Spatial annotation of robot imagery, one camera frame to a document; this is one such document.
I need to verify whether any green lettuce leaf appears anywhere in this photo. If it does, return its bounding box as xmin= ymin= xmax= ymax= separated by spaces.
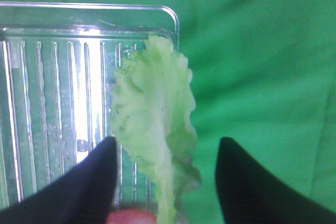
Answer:
xmin=110 ymin=35 xmax=202 ymax=223

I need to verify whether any green tablecloth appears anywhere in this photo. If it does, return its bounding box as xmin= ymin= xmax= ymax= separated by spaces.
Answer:
xmin=2 ymin=0 xmax=335 ymax=223

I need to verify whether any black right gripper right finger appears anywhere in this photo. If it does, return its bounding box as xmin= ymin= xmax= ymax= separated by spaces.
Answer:
xmin=215 ymin=137 xmax=335 ymax=223

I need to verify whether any bacon strip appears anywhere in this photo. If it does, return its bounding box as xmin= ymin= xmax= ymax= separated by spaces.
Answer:
xmin=106 ymin=209 xmax=156 ymax=224

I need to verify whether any right clear plastic tray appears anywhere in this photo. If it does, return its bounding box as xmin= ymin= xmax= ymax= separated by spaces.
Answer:
xmin=1 ymin=2 xmax=180 ymax=209

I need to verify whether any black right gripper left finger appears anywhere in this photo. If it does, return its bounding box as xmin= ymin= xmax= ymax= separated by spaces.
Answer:
xmin=1 ymin=136 xmax=117 ymax=223

